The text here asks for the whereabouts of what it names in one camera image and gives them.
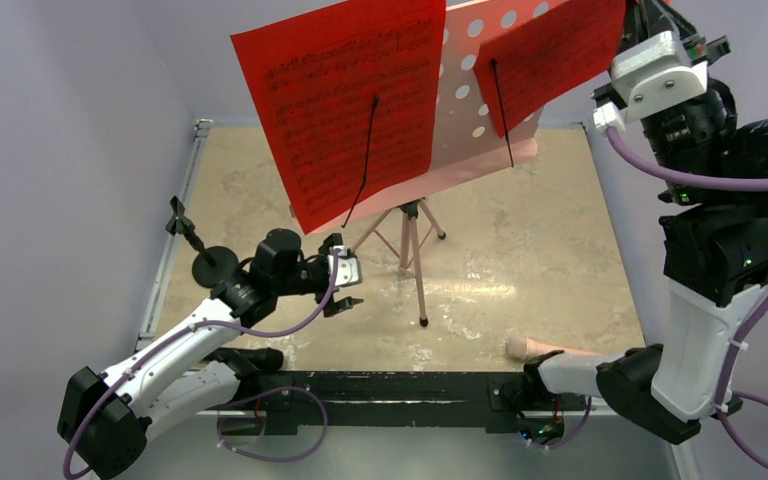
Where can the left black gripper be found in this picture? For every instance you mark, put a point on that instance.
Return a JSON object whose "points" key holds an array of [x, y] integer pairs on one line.
{"points": [[323, 250]]}

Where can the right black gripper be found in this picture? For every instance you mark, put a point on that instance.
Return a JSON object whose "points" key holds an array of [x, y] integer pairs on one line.
{"points": [[651, 17]]}

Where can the black microphone stand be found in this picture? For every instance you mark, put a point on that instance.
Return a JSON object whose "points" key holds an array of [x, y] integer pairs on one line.
{"points": [[211, 264]]}

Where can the pink microphone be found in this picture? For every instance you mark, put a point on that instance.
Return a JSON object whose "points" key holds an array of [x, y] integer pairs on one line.
{"points": [[526, 348]]}

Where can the pink music stand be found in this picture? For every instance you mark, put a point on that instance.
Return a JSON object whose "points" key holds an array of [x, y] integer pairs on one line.
{"points": [[465, 146]]}

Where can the red sheet music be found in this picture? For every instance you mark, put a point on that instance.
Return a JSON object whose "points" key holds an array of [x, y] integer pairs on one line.
{"points": [[529, 65], [346, 96]]}

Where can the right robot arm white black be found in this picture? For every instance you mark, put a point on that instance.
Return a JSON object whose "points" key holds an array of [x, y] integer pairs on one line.
{"points": [[716, 263]]}

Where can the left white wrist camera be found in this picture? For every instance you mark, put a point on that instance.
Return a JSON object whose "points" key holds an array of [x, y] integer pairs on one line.
{"points": [[344, 267]]}

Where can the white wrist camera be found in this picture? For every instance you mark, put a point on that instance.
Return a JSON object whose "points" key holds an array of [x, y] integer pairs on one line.
{"points": [[344, 267], [658, 73]]}

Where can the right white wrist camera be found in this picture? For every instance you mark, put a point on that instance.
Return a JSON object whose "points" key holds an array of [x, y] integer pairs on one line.
{"points": [[658, 73]]}

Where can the aluminium frame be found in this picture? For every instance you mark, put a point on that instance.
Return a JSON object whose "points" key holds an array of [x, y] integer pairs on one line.
{"points": [[172, 212]]}

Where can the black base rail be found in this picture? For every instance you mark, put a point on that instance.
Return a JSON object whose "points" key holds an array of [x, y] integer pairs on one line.
{"points": [[496, 402]]}

